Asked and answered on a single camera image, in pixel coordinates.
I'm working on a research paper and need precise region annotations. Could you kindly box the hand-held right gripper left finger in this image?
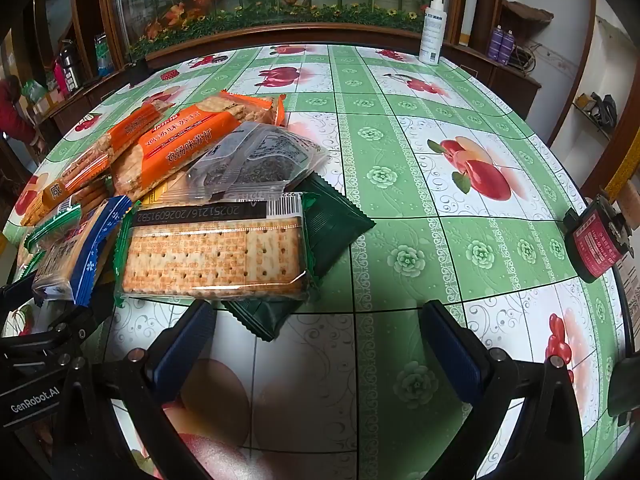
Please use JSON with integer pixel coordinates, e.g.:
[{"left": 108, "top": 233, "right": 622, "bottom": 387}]
[{"left": 50, "top": 300, "right": 217, "bottom": 480}]

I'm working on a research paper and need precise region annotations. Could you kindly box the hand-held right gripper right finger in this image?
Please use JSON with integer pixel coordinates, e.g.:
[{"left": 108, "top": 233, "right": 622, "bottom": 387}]
[{"left": 421, "top": 300, "right": 586, "bottom": 480}]

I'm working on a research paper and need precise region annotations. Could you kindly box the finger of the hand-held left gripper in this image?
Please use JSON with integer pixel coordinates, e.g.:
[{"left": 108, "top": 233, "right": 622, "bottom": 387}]
[
  {"left": 0, "top": 272, "right": 40, "bottom": 307},
  {"left": 0, "top": 305, "right": 97, "bottom": 357}
]

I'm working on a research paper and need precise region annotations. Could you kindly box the square cracker packet green edge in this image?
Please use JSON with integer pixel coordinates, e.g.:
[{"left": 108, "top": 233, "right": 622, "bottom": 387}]
[{"left": 114, "top": 194, "right": 322, "bottom": 307}]

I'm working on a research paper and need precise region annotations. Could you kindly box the clear grey seed packet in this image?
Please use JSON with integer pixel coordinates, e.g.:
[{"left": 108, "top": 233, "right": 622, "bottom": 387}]
[{"left": 186, "top": 121, "right": 329, "bottom": 202}]

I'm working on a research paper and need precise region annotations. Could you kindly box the blue-edged snack packet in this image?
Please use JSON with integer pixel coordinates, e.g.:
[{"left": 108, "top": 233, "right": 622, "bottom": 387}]
[{"left": 31, "top": 195, "right": 133, "bottom": 307}]

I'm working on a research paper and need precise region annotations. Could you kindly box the green fruit-print tablecloth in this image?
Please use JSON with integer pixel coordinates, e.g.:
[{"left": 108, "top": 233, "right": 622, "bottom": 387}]
[{"left": 2, "top": 42, "right": 626, "bottom": 480}]

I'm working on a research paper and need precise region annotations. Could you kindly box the dark green snack packet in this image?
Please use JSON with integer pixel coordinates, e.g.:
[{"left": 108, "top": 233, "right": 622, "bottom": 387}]
[{"left": 222, "top": 174, "right": 377, "bottom": 342}]

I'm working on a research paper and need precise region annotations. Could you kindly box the black device red label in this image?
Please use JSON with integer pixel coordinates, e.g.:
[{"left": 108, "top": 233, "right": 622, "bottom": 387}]
[{"left": 564, "top": 195, "right": 633, "bottom": 283}]

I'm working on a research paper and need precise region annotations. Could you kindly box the black and silver thermos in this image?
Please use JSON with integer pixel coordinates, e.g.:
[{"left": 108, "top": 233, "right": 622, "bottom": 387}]
[{"left": 59, "top": 40, "right": 84, "bottom": 93}]

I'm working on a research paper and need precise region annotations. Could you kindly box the green and blue bottle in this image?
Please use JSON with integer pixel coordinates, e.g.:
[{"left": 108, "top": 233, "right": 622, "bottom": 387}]
[{"left": 95, "top": 34, "right": 112, "bottom": 77}]

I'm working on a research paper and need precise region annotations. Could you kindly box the wooden shelf cabinet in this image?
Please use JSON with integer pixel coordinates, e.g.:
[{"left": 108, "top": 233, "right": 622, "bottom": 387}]
[{"left": 450, "top": 0, "right": 543, "bottom": 106}]

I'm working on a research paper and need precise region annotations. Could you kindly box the white spray bottle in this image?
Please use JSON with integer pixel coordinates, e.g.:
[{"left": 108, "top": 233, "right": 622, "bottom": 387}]
[{"left": 419, "top": 0, "right": 445, "bottom": 66}]

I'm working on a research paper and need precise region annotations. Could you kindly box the brown wooden wall shelf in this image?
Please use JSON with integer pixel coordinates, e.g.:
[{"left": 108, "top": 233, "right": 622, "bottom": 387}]
[{"left": 501, "top": 0, "right": 554, "bottom": 27}]

